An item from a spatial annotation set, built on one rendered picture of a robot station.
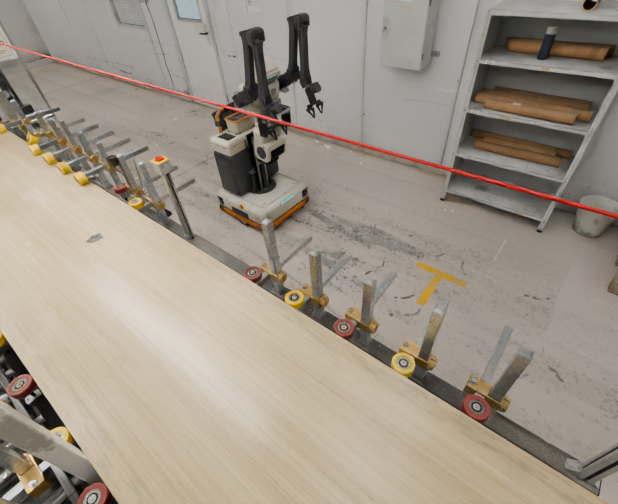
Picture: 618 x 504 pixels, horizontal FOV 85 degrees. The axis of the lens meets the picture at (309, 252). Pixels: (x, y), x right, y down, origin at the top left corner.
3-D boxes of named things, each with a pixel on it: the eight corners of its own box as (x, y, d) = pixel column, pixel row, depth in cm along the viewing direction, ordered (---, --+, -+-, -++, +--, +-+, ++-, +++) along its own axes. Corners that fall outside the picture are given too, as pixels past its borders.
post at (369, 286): (362, 345, 155) (368, 274, 122) (369, 349, 153) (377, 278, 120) (358, 351, 153) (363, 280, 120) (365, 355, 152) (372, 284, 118)
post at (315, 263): (318, 318, 167) (313, 246, 134) (324, 321, 165) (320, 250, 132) (314, 323, 165) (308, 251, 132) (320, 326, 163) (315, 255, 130)
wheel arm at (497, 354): (502, 329, 136) (505, 323, 133) (511, 334, 135) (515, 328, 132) (461, 420, 113) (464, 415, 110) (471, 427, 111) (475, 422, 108)
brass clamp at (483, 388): (468, 379, 123) (471, 372, 119) (508, 401, 116) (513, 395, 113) (461, 392, 120) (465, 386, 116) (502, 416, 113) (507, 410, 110)
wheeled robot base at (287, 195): (219, 211, 340) (212, 189, 322) (263, 182, 374) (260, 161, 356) (267, 236, 307) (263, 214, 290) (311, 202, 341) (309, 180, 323)
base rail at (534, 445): (22, 135, 361) (16, 126, 354) (590, 479, 114) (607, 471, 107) (14, 138, 357) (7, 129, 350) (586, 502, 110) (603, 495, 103)
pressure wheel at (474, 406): (483, 416, 114) (494, 402, 106) (476, 438, 110) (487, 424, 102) (459, 403, 118) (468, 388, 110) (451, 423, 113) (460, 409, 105)
